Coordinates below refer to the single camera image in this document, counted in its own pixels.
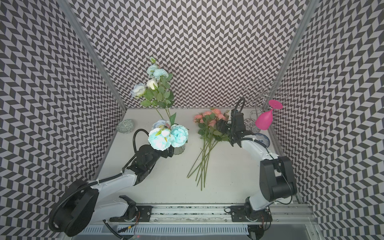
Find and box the pink rose stem tall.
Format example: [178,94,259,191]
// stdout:
[194,107,232,192]

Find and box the magenta plastic wine glass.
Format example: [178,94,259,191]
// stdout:
[255,100,283,130]

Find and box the small pink bud stem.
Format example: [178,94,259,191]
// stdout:
[197,137,211,184]

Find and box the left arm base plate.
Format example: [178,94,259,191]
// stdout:
[109,206,153,223]

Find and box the clear glass vase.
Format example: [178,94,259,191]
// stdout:
[174,144,186,155]

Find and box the blue white ceramic bowl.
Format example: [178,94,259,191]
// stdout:
[255,133,271,148]

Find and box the teal peony flower stem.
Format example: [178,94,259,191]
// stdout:
[148,120,189,151]

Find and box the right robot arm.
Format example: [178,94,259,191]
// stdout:
[217,109,298,212]

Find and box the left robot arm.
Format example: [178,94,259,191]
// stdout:
[49,145,174,237]

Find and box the aluminium front rail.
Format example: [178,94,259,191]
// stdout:
[64,203,319,226]

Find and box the white blue rose stem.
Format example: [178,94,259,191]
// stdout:
[130,57,176,125]

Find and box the single pink rose stem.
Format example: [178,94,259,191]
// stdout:
[193,113,211,181]

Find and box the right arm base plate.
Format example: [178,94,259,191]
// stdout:
[230,205,273,223]

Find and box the metal wire glass rack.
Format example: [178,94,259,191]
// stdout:
[243,83,287,133]

